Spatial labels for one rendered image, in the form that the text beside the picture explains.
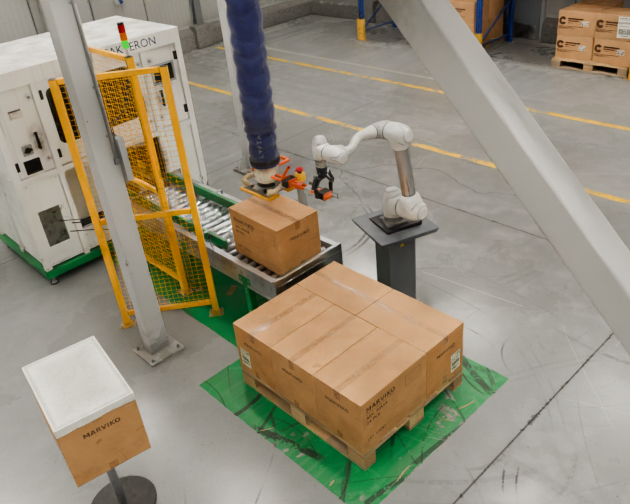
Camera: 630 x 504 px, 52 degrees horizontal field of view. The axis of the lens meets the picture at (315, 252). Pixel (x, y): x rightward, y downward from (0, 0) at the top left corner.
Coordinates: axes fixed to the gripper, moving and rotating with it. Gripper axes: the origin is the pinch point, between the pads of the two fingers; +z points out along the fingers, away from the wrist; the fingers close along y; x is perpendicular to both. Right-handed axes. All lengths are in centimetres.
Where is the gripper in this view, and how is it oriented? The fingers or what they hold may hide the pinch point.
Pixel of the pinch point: (324, 193)
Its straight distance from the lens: 440.8
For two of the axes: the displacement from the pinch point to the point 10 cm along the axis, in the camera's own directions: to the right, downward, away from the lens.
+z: 0.9, 8.5, 5.2
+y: -7.2, 4.2, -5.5
